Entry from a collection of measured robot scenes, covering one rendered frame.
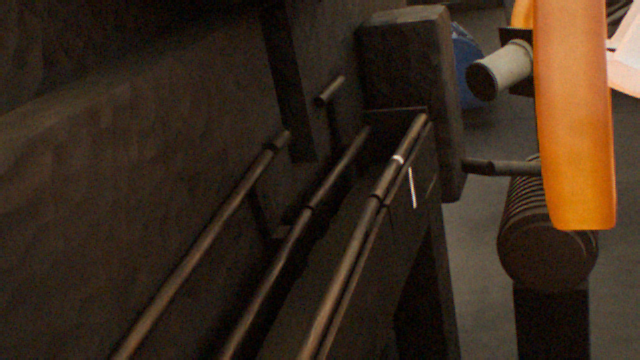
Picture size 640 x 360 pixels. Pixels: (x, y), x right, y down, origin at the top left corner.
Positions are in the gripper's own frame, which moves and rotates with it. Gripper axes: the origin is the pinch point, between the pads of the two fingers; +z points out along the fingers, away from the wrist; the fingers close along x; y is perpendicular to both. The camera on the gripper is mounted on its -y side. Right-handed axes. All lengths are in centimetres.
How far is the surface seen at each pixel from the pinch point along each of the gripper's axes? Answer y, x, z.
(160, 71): -5.0, 2.0, 25.7
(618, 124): -78, -205, -29
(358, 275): -18.6, -0.4, 11.1
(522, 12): -12, -62, 6
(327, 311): -18.5, 4.5, 11.8
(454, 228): -91, -131, 14
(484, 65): -18, -53, 9
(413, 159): -17.7, -19.1, 11.4
